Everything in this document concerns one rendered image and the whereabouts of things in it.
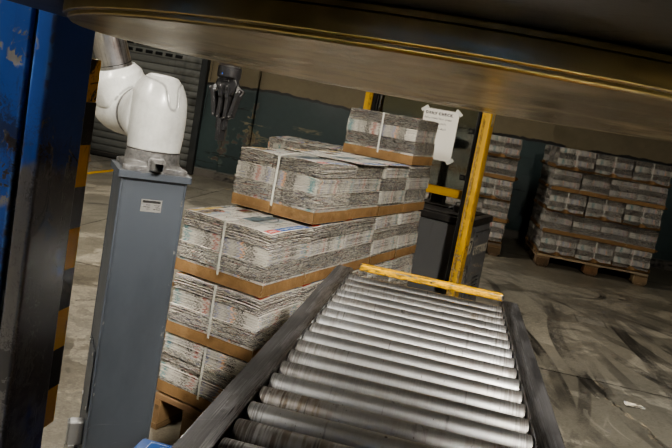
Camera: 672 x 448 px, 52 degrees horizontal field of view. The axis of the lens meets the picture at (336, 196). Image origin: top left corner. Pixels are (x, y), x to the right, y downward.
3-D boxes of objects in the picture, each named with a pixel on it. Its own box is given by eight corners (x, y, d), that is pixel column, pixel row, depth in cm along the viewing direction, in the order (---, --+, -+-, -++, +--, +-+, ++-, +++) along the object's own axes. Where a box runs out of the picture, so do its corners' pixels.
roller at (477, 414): (275, 380, 129) (279, 354, 129) (528, 442, 122) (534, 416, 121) (267, 390, 124) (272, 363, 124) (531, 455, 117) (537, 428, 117)
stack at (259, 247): (148, 427, 254) (181, 207, 243) (305, 353, 357) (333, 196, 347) (233, 468, 237) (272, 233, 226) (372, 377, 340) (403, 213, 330)
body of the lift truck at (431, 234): (337, 319, 424) (361, 192, 414) (373, 304, 473) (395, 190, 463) (444, 355, 394) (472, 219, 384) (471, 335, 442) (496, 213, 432)
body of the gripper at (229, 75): (248, 69, 220) (243, 98, 221) (226, 65, 224) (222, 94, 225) (234, 66, 214) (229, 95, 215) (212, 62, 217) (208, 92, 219)
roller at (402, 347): (306, 334, 155) (308, 316, 153) (517, 384, 148) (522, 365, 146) (300, 347, 151) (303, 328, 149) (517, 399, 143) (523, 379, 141)
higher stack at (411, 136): (304, 353, 357) (348, 105, 341) (331, 340, 383) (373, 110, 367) (371, 378, 340) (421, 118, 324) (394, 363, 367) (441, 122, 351)
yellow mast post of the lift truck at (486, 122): (429, 341, 383) (493, 22, 361) (434, 338, 391) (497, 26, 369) (444, 346, 379) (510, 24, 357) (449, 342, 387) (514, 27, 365)
